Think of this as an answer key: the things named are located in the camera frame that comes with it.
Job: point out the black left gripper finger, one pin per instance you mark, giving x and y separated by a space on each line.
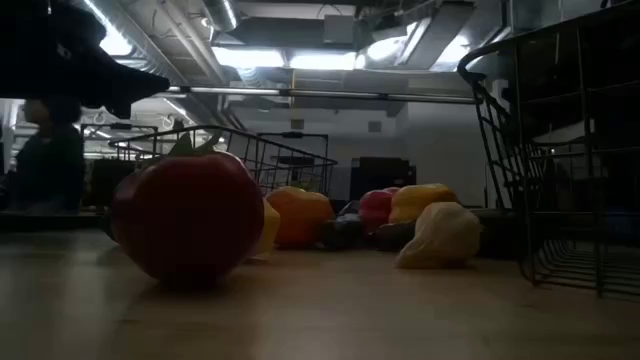
140 82
120 110

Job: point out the red tomato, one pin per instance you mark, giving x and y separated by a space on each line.
187 220

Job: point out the yellow lemon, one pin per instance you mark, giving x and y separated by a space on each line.
270 225

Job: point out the orange bell pepper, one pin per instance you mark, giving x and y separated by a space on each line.
300 215

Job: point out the green cucumber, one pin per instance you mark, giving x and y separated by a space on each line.
342 232

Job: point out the red bell pepper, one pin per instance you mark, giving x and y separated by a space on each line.
375 207

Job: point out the yellow bell pepper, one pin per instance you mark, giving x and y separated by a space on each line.
420 200

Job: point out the person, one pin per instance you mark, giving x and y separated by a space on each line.
50 160

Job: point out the ceiling light panel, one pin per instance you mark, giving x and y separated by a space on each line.
322 61
247 57

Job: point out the silver horizontal pipe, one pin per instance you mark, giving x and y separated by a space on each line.
325 93

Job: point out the grey ceiling box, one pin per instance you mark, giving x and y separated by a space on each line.
339 29

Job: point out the black cabinet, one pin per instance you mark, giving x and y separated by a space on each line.
382 175

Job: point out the dark eggplant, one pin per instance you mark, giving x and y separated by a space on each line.
500 235

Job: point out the silver spiral air duct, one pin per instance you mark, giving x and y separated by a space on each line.
165 50

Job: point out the black rack frame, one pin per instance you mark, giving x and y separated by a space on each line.
292 135

